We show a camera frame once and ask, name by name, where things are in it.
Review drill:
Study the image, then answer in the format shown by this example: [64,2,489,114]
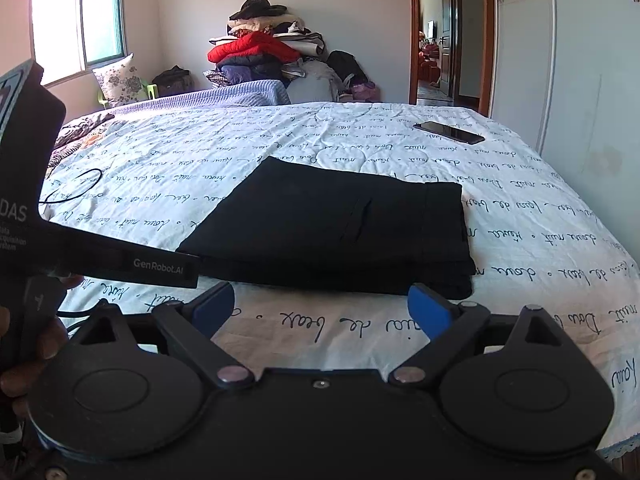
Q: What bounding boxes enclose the green plastic chair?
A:
[97,82,159,109]

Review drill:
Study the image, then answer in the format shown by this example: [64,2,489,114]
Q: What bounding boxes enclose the light blue knitted blanket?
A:
[106,79,291,114]

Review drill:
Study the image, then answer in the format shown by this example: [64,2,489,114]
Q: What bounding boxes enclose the brown wooden door frame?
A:
[408,0,496,117]

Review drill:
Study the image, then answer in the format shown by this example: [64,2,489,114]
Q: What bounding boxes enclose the black smartphone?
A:
[412,120,486,146]

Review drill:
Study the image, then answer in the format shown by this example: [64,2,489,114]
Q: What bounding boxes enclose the black duffel bag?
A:
[151,65,194,97]

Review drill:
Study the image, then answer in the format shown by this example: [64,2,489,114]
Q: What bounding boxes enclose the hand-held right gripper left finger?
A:
[65,282,257,392]

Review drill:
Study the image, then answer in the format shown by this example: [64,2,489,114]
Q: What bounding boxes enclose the brown wooden door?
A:
[439,0,459,100]

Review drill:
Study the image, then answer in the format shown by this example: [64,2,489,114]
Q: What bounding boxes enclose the sliding glass window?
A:
[29,0,127,87]

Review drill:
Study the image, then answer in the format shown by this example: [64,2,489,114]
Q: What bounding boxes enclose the black backpack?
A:
[327,50,370,89]

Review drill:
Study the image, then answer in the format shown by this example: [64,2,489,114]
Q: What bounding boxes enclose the grey fabric bag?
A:
[287,59,344,104]

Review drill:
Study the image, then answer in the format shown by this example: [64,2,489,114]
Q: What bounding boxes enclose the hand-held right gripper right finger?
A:
[388,283,582,389]

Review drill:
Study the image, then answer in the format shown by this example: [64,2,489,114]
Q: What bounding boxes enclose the white sliding wardrobe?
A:
[490,0,640,273]

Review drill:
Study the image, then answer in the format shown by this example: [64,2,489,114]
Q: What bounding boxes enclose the person's left hand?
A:
[0,275,85,402]

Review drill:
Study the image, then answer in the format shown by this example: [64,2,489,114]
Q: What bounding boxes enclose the black pants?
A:
[175,155,477,299]

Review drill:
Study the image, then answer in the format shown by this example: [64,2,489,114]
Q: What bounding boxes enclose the pile of folded clothes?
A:
[206,0,329,87]

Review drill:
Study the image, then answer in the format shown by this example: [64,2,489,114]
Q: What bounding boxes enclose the white script-printed quilt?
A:
[37,101,640,462]

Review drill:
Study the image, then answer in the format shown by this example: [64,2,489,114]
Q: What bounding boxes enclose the dark patterned cloth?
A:
[47,112,116,167]

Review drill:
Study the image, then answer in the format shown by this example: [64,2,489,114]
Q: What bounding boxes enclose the purple bag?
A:
[349,81,382,103]

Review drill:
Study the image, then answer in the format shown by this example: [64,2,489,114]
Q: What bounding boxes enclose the black cable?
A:
[42,168,104,205]

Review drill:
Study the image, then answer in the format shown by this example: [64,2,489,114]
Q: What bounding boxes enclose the white floral pillow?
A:
[92,53,146,109]

